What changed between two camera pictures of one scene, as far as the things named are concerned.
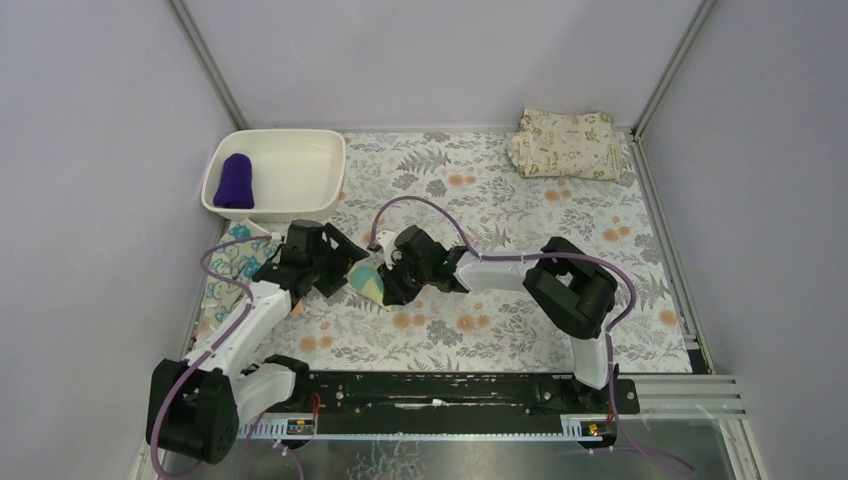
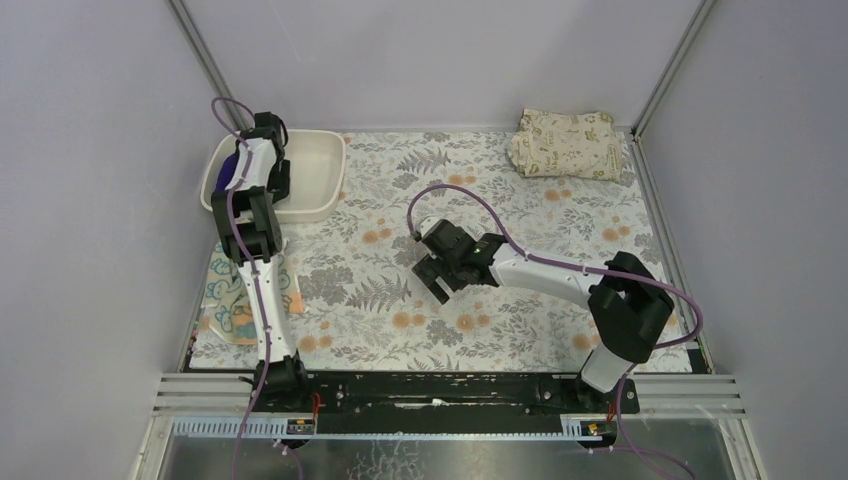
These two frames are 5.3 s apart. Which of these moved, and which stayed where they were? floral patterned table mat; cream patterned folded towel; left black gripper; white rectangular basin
Moved: left black gripper
Stayed: white rectangular basin; floral patterned table mat; cream patterned folded towel
